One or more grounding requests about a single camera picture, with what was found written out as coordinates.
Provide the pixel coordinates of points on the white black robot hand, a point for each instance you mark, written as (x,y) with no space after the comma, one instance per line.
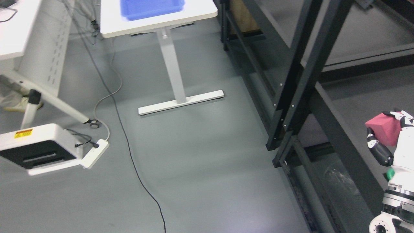
(399,157)

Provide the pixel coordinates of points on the pink block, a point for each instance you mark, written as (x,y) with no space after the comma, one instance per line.
(386,129)

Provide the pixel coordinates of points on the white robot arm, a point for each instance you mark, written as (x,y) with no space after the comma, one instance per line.
(397,215)

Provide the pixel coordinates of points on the green tray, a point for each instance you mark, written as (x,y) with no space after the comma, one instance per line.
(390,174)

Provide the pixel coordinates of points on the black metal shelf left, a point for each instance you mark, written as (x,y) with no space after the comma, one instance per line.
(266,40)

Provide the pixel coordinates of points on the black metal shelf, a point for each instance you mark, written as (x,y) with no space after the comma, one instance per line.
(358,62)
(266,40)

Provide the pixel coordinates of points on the black metal shelf right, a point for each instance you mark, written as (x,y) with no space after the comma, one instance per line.
(358,62)

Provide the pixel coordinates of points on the blue tray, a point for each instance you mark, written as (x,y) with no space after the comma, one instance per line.
(140,9)

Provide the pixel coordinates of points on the clear plastic bag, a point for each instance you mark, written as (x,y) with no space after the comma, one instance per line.
(338,178)

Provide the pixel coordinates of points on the white power strip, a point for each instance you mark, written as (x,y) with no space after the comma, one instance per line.
(94,154)

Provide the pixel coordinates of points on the white desk with T-foot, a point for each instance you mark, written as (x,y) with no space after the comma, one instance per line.
(113,24)

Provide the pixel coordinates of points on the white box device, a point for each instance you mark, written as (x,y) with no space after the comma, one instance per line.
(41,149)

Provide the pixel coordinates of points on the white folding table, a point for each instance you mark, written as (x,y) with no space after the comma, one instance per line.
(34,38)

